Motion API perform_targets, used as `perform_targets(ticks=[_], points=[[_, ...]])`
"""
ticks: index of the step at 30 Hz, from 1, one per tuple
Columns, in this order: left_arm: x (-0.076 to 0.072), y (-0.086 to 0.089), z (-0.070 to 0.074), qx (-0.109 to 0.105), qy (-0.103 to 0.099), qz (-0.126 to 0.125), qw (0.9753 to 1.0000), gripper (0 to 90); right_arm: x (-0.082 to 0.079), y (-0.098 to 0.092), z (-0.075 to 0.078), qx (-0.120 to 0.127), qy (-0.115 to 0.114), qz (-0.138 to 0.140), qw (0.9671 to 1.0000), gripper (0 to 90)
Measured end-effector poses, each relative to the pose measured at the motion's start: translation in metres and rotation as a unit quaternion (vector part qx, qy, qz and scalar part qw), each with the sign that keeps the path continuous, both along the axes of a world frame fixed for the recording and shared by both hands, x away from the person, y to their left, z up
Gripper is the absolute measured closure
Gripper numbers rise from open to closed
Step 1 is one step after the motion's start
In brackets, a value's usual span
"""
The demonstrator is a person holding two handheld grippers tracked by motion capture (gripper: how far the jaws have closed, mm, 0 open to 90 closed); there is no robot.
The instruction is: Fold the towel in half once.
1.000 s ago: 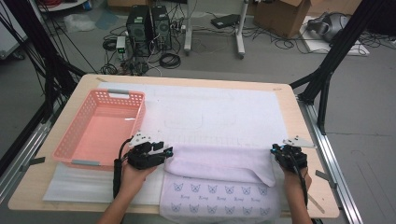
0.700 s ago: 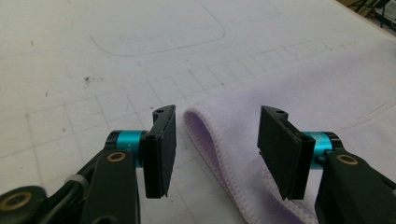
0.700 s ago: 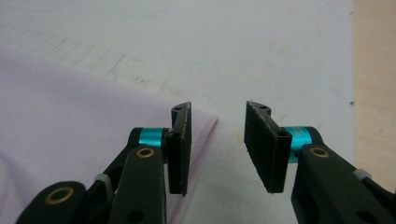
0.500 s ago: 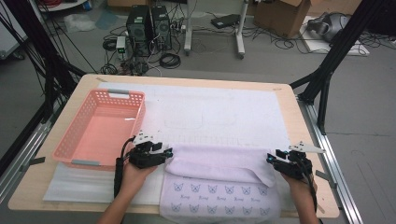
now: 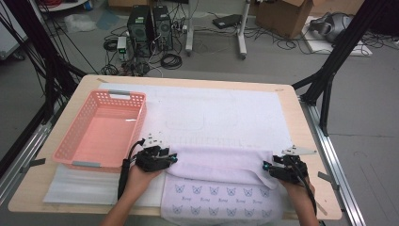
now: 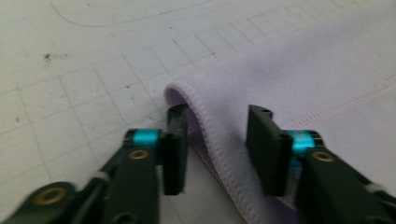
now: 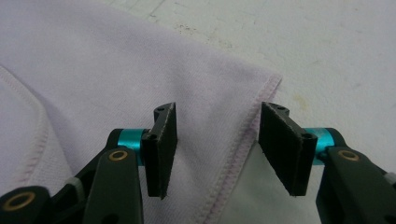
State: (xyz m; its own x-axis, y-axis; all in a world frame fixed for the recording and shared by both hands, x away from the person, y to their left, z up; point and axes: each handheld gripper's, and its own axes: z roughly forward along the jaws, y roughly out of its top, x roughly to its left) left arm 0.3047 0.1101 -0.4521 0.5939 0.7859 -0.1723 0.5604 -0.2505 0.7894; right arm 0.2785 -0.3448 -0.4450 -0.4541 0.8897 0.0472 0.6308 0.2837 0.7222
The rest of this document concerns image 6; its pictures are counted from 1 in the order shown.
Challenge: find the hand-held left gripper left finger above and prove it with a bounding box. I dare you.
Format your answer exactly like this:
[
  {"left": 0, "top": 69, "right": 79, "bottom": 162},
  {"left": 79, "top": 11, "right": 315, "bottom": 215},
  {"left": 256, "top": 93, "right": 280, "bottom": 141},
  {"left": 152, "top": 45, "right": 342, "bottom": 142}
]
[{"left": 92, "top": 104, "right": 191, "bottom": 224}]

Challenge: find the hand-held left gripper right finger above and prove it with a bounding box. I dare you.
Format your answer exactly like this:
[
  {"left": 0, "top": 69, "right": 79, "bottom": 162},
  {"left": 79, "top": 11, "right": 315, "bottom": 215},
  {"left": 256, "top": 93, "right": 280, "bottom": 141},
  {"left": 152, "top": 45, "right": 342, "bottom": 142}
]
[{"left": 246, "top": 105, "right": 396, "bottom": 224}]

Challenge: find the lilac printed towel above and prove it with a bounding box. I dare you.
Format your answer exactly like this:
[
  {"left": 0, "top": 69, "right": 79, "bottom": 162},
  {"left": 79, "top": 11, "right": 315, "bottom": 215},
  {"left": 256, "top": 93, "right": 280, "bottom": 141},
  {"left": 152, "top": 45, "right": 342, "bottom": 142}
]
[{"left": 163, "top": 6, "right": 396, "bottom": 224}]

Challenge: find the white grid mat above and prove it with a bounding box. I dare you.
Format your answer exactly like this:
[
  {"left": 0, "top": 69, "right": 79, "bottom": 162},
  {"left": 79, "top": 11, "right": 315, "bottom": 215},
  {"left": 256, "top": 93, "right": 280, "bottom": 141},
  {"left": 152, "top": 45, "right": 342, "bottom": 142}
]
[{"left": 0, "top": 0, "right": 368, "bottom": 224}]

